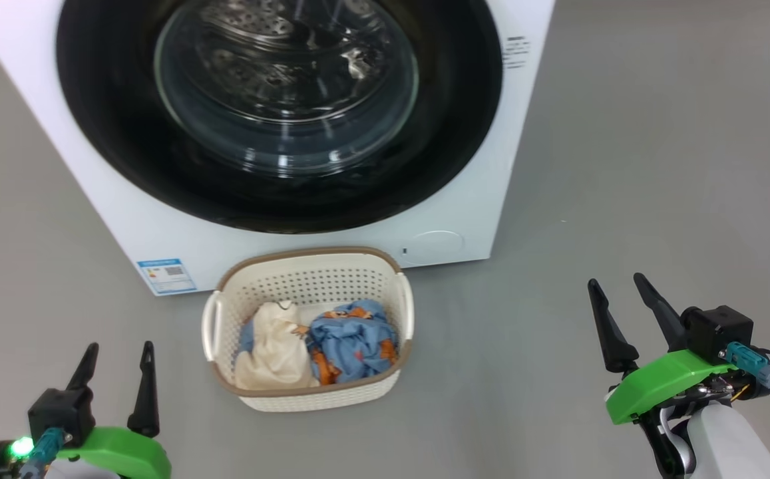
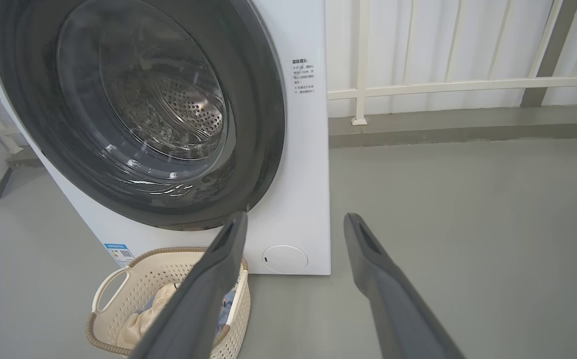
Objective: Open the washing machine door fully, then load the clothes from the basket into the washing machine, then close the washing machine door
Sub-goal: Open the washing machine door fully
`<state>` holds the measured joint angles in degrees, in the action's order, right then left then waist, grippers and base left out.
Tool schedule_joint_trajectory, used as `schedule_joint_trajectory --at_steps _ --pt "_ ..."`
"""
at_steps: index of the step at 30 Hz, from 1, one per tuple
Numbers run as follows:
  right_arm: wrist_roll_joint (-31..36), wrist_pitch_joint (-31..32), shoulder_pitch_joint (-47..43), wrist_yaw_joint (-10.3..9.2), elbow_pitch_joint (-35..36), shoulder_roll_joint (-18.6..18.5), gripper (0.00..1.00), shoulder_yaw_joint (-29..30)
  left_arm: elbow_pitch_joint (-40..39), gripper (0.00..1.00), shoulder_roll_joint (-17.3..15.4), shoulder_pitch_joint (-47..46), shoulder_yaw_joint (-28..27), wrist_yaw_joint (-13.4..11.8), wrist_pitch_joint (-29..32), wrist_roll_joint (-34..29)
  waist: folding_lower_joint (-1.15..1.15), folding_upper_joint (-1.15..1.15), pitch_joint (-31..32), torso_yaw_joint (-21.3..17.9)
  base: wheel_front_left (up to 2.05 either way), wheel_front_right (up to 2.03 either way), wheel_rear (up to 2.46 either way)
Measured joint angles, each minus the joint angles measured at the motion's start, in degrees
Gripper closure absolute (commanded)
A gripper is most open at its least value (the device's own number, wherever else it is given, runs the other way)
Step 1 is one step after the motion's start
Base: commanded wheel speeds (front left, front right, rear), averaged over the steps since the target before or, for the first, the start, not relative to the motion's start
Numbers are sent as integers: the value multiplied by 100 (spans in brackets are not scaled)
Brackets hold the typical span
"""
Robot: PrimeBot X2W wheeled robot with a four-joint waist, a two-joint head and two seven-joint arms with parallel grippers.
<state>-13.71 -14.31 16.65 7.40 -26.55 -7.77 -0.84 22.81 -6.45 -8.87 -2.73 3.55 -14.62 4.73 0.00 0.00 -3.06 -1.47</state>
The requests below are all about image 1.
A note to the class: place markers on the light blue and orange garment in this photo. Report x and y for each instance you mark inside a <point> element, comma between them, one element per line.
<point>247,339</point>

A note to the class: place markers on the cream perforated plastic laundry basket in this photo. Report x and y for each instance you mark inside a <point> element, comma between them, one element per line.
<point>311,283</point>

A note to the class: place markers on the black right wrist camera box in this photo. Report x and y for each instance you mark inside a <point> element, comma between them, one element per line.
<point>717,332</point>

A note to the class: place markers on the white front-load washing machine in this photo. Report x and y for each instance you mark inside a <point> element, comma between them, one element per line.
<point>158,233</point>

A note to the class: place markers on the round drain filter cover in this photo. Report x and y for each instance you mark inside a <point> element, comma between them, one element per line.
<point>436,245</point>

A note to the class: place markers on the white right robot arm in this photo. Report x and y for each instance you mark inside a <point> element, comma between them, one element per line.
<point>731,446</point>

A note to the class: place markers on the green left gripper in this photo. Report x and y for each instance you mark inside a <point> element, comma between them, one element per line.
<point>125,449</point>

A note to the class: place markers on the cream fabric garment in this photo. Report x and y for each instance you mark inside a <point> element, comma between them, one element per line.
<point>275,352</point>

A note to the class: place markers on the blue garment with orange cartoons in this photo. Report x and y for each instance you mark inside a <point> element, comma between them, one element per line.
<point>351,342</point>

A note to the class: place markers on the round black glass washer door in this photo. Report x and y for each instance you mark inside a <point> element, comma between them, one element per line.
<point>125,166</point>

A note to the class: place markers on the blue energy label sticker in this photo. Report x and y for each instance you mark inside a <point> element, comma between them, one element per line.
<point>166,276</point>

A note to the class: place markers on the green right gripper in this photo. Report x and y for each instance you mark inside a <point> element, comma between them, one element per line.
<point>657,386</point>

